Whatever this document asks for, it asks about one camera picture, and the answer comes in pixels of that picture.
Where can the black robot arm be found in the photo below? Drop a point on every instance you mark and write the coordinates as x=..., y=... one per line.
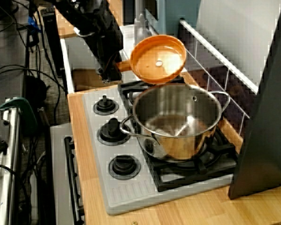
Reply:
x=91, y=18

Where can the aluminium frame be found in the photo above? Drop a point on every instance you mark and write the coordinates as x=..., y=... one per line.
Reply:
x=11, y=164

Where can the black stove knob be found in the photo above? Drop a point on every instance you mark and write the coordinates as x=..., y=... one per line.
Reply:
x=105, y=106
x=123, y=167
x=113, y=134

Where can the grey stovetop panel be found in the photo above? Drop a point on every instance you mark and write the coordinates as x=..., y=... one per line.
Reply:
x=131, y=194

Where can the black upright bar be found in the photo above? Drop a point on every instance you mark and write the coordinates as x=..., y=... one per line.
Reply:
x=52, y=42

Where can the grey oven door front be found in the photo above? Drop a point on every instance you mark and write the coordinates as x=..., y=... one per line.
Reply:
x=58, y=164

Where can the grey toy faucet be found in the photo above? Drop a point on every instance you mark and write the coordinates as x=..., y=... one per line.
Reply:
x=141, y=28

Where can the white sink basin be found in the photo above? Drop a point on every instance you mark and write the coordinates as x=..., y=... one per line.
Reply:
x=79, y=58

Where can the wooden side table top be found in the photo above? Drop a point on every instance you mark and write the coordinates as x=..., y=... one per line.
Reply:
x=64, y=28

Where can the black round bag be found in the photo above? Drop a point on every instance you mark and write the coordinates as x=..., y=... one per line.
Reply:
x=35, y=89

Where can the dark tile backsplash panel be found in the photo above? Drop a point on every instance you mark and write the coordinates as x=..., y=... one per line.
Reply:
x=215, y=79

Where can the stainless steel pot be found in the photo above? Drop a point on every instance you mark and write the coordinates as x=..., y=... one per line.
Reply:
x=189, y=145

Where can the teal blue cabinet box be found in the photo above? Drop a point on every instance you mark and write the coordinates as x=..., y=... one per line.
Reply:
x=173, y=18

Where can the green clamp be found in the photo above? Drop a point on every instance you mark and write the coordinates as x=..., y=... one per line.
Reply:
x=25, y=110

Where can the brass countertop screw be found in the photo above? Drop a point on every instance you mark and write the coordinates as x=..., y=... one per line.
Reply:
x=134, y=222

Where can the orange toy frying pan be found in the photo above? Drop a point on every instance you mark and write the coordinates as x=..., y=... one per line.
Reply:
x=149, y=54

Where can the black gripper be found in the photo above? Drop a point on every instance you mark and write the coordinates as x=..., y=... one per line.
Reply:
x=106, y=49

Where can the wooden stove countertop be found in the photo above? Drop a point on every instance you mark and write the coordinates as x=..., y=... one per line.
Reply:
x=201, y=211

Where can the blue tape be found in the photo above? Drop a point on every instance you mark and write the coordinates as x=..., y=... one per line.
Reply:
x=34, y=23

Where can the black angled panel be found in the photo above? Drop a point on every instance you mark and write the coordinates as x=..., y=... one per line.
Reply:
x=267, y=117

